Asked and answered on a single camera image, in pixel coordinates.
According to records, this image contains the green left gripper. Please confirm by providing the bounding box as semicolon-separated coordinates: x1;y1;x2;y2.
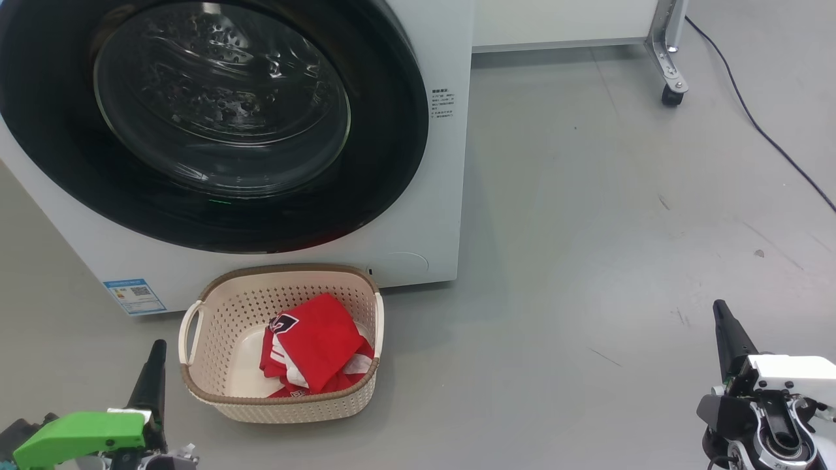
12;339;169;470

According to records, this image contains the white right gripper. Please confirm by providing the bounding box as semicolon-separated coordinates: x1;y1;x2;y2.
713;300;836;400

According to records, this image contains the red garment with black print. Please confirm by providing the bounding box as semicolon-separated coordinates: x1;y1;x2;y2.
267;292;367;393

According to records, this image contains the black round glass washer door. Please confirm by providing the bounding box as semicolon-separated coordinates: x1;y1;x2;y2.
0;0;430;255

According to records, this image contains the cream perforated laundry basket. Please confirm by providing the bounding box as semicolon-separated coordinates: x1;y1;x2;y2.
178;263;385;424

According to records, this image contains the white front-load washing machine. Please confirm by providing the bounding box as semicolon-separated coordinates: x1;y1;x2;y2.
0;0;476;318

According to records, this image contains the blue energy label sticker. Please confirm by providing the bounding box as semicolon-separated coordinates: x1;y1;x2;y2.
102;279;169;317

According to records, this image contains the metal leg with caster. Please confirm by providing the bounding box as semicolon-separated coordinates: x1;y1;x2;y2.
645;0;690;108

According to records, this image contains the small text sticker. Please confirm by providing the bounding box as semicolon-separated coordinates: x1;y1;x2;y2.
430;86;457;120

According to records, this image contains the thin black floor cable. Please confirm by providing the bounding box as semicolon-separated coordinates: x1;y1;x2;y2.
684;16;836;213

